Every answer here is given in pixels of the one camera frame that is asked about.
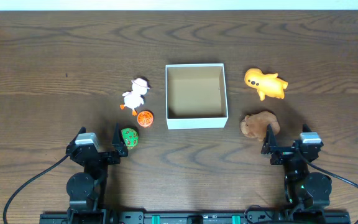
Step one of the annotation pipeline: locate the white duck toy pink hat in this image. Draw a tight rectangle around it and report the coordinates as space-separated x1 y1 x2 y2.
120 78 150 116

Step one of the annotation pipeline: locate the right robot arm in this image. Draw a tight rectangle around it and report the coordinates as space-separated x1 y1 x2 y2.
261 125 332 223

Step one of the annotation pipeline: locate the yellow rubber figure toy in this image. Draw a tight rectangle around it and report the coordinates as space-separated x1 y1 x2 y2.
244 68 288 101

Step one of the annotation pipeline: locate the brown plush toy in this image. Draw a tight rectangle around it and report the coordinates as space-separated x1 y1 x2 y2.
240 111 280 141

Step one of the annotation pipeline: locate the orange slice toy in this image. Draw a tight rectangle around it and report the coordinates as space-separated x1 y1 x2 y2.
137 111 154 128

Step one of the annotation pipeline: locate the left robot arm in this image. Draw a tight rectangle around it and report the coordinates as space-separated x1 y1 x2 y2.
66 124 128 223

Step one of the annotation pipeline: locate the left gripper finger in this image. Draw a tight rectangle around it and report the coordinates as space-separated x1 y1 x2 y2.
70 126 86 146
111 123 128 156

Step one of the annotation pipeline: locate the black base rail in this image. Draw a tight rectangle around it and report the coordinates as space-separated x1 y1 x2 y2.
39 209 351 224

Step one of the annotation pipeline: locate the white cardboard box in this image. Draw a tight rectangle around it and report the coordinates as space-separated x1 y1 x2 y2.
165 63 229 129

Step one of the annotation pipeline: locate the green numbered ball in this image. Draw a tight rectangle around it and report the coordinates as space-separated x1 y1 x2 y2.
121 128 139 149

